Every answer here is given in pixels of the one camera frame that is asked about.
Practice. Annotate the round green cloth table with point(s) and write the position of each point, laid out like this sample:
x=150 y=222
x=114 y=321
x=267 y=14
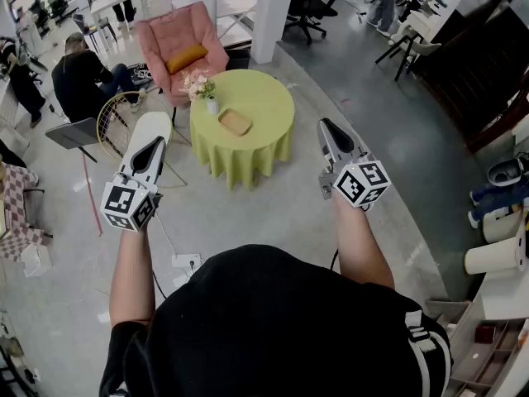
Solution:
x=256 y=93

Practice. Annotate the person's right forearm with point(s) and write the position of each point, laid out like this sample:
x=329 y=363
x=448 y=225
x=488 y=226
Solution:
x=359 y=246

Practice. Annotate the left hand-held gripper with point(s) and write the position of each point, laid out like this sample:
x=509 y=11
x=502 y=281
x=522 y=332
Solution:
x=128 y=205

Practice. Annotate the white box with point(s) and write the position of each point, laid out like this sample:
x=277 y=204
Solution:
x=37 y=261

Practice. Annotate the white pillar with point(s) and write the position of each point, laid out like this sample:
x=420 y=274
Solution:
x=273 y=15

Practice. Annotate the white power strip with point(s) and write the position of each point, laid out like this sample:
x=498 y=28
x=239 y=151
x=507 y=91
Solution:
x=186 y=260

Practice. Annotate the black box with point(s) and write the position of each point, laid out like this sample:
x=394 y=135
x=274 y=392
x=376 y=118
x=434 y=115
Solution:
x=239 y=60

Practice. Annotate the pink checkered chair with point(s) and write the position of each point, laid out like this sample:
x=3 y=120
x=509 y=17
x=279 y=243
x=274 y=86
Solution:
x=18 y=188

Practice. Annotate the cream cylinder stool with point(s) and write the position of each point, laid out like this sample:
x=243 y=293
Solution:
x=492 y=256
x=500 y=226

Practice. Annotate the person's black shirt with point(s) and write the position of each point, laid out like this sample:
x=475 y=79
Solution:
x=268 y=325

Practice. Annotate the grey chair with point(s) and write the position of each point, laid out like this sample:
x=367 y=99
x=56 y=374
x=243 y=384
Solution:
x=72 y=135

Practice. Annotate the black stool chair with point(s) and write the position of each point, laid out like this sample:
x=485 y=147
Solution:
x=89 y=27

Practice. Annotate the pink armchair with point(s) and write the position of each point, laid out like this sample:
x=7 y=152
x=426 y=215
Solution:
x=177 y=35

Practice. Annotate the white ribbed vase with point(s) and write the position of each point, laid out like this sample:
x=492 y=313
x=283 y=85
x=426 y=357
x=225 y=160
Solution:
x=212 y=106

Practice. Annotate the black mesh office chair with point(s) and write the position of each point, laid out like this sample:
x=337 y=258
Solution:
x=57 y=2

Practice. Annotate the toy figure blue trousers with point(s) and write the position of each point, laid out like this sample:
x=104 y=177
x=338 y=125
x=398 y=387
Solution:
x=496 y=197

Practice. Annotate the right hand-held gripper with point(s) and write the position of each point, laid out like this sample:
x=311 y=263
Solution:
x=361 y=184

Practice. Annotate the yellow-green rectangular plastic tray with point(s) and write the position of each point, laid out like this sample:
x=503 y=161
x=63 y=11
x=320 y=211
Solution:
x=234 y=122

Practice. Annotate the person's left forearm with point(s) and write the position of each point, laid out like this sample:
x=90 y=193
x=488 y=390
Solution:
x=130 y=271

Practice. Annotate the orange cushion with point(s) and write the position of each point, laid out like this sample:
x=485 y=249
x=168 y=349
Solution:
x=186 y=58

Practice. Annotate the pink flower bouquet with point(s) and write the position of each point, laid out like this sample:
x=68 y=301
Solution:
x=196 y=83

